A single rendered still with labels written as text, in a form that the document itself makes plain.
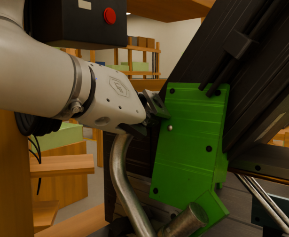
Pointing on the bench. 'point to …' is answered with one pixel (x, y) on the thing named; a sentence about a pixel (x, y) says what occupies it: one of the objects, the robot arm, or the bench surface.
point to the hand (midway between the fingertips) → (145, 110)
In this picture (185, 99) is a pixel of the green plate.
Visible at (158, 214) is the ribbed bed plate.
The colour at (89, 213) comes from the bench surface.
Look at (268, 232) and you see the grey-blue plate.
